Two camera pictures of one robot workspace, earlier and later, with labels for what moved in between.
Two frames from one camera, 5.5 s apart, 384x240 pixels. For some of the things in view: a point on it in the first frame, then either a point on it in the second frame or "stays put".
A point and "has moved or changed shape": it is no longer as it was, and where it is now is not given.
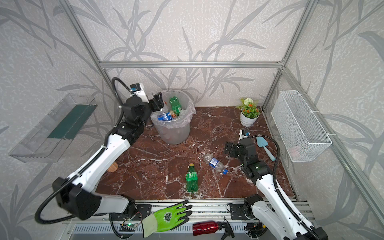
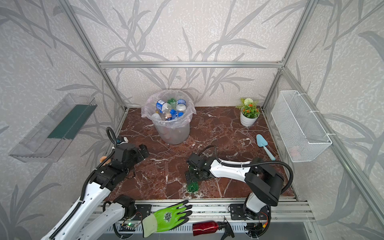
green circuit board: (128, 227) stays put
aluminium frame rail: (193, 64) stays put
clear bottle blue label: (165, 116) has moved or changed shape
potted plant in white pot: (250, 111) stays put
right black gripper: (231, 148) to (193, 169)
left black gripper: (156, 102) to (141, 151)
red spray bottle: (211, 227) stays put
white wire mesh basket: (303, 138) stays put
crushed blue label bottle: (215, 163) has moved or changed shape
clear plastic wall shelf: (49, 140) stays put
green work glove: (166, 220) stays put
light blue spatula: (262, 142) stays put
